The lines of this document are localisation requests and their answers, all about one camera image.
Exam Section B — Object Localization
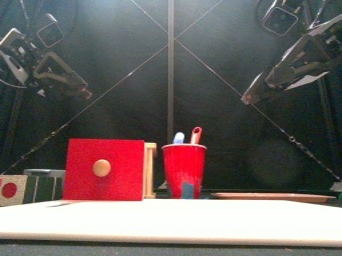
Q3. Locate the red drawer with wooden knob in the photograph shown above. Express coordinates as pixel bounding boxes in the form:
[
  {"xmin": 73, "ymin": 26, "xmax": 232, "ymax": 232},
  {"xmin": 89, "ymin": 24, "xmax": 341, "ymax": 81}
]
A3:
[{"xmin": 62, "ymin": 138, "xmax": 148, "ymax": 202}]

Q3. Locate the wooden drawer cabinet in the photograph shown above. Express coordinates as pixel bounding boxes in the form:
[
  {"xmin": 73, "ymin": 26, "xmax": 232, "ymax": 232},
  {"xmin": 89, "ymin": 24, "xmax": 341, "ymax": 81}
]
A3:
[{"xmin": 144, "ymin": 142, "xmax": 160, "ymax": 200}]

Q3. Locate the red toy utensil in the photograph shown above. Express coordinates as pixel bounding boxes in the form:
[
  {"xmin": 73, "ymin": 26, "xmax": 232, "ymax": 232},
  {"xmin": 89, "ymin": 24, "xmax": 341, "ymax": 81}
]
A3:
[{"xmin": 190, "ymin": 126, "xmax": 205, "ymax": 146}]

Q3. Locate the blue toy utensil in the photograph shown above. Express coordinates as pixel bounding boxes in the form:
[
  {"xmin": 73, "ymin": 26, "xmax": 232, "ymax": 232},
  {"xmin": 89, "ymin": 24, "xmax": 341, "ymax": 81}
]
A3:
[{"xmin": 173, "ymin": 131, "xmax": 186, "ymax": 145}]

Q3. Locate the green striped block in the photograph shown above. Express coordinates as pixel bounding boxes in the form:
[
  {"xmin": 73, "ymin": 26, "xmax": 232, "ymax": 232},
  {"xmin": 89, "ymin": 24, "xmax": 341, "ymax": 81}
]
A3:
[{"xmin": 23, "ymin": 175, "xmax": 67, "ymax": 204}]

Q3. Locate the orange eraser left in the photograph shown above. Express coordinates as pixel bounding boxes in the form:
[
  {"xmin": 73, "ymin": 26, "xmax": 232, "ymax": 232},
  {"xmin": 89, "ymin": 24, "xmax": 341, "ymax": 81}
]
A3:
[{"xmin": 0, "ymin": 174, "xmax": 30, "ymax": 207}]

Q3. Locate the red plastic cup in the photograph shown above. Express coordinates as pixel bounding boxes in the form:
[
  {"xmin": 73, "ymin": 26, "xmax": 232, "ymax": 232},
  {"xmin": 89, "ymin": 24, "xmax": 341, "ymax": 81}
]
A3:
[{"xmin": 161, "ymin": 143, "xmax": 209, "ymax": 200}]

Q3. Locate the pink square tray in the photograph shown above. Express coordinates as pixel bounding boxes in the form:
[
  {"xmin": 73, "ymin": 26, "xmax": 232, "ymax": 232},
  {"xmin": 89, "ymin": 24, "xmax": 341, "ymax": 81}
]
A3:
[{"xmin": 210, "ymin": 191, "xmax": 337, "ymax": 205}]

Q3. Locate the white cutting board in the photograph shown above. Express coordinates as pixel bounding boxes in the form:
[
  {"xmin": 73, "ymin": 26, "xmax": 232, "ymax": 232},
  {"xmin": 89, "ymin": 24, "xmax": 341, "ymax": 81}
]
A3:
[{"xmin": 0, "ymin": 198, "xmax": 342, "ymax": 249}]

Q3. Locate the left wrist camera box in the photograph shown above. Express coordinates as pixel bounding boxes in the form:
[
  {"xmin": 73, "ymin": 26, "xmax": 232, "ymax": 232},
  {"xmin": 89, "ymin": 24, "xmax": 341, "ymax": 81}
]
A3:
[{"xmin": 35, "ymin": 13, "xmax": 67, "ymax": 49}]

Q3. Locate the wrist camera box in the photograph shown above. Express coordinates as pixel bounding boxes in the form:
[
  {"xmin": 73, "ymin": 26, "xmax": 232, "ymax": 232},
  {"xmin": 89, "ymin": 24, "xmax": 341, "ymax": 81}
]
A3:
[
  {"xmin": 260, "ymin": 4, "xmax": 301, "ymax": 37},
  {"xmin": 35, "ymin": 13, "xmax": 67, "ymax": 49}
]

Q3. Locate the thin diagonal brace cable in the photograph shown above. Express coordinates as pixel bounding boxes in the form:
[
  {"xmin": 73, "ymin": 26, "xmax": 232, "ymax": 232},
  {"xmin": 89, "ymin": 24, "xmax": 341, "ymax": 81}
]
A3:
[
  {"xmin": 0, "ymin": 0, "xmax": 225, "ymax": 175},
  {"xmin": 129, "ymin": 0, "xmax": 342, "ymax": 182}
]

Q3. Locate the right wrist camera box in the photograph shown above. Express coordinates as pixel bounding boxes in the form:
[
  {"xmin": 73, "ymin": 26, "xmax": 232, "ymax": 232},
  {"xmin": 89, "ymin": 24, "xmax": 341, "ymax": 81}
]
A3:
[{"xmin": 260, "ymin": 4, "xmax": 301, "ymax": 37}]

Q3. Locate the grey vertical frame pole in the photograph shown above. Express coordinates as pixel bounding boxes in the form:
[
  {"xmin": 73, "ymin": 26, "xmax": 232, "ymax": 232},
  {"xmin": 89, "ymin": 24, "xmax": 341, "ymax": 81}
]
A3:
[{"xmin": 168, "ymin": 0, "xmax": 177, "ymax": 145}]

